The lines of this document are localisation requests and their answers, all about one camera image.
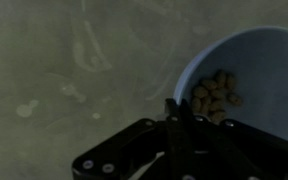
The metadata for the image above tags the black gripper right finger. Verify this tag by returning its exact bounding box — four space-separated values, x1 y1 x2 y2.
179 98 288 180

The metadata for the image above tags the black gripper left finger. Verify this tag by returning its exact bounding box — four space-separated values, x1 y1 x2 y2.
71 98 185 180

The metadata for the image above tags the blue bowl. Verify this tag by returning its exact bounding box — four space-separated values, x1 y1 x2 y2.
172 25 288 148

